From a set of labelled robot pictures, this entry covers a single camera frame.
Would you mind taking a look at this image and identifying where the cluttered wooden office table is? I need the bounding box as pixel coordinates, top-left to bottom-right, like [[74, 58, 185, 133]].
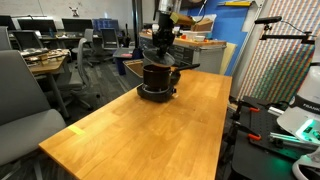
[[23, 48, 72, 121]]

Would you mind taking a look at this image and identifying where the multicolour patterned wall panel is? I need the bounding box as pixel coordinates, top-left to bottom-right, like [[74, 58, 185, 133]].
[[235, 0, 320, 105]]

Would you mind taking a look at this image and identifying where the glass pot lid black knob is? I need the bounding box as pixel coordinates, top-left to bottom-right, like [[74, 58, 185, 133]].
[[142, 47, 176, 68]]

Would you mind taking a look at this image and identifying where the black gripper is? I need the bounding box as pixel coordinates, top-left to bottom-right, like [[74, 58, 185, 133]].
[[152, 12, 177, 57]]

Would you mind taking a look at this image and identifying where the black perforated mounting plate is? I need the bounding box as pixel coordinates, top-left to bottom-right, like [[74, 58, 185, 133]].
[[230, 95, 320, 180]]

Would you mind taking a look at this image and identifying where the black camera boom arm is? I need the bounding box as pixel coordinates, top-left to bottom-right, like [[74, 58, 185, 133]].
[[254, 15, 317, 46]]

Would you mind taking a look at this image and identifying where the aluminium extrusion bar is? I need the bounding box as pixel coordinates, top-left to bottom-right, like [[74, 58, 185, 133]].
[[268, 131, 320, 149], [267, 105, 292, 117]]

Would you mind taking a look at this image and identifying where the grey mesh office chair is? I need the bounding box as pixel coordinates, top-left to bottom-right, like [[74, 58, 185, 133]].
[[68, 37, 101, 112]]

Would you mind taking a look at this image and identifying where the yellow cardboard sheet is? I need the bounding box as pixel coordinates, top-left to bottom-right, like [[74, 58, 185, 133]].
[[218, 42, 238, 76]]

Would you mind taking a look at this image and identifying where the black cooking pot with handle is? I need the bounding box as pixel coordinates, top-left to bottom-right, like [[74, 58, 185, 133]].
[[142, 63, 201, 93]]

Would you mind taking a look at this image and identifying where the black electric hot plate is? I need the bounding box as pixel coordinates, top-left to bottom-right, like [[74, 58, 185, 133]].
[[136, 83, 177, 104]]

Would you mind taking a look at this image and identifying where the grey padded office chair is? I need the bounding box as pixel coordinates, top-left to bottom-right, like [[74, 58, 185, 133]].
[[0, 49, 68, 168]]

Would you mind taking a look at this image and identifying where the black computer monitor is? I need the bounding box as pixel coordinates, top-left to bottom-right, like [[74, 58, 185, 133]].
[[92, 18, 120, 33], [17, 18, 58, 35], [61, 18, 94, 34]]

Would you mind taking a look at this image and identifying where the orange handled clamp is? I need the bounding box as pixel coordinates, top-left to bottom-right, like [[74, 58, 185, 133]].
[[228, 120, 263, 142], [229, 99, 262, 122]]

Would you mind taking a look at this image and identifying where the yellow sticky note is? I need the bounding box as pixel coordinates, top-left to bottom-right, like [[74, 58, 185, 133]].
[[67, 124, 86, 137]]

